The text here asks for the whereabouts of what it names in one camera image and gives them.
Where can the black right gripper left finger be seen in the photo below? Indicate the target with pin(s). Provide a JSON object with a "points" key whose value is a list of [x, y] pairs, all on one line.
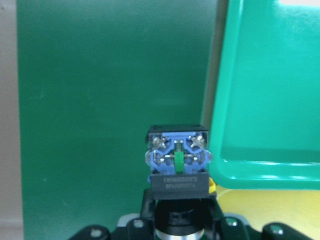
{"points": [[143, 226]]}

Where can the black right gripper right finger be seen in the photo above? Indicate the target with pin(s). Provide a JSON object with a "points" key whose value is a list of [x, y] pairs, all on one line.
{"points": [[217, 225]]}

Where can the green push button switch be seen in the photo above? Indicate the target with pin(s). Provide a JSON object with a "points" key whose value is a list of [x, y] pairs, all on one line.
{"points": [[180, 181]]}

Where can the yellow plastic tray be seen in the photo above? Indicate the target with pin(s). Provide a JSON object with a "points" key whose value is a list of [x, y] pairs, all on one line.
{"points": [[299, 209]]}

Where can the green plastic tray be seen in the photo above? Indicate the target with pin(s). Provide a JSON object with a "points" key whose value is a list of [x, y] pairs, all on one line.
{"points": [[265, 131]]}

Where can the green conveyor belt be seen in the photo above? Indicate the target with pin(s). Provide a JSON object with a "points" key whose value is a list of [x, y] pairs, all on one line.
{"points": [[94, 75]]}

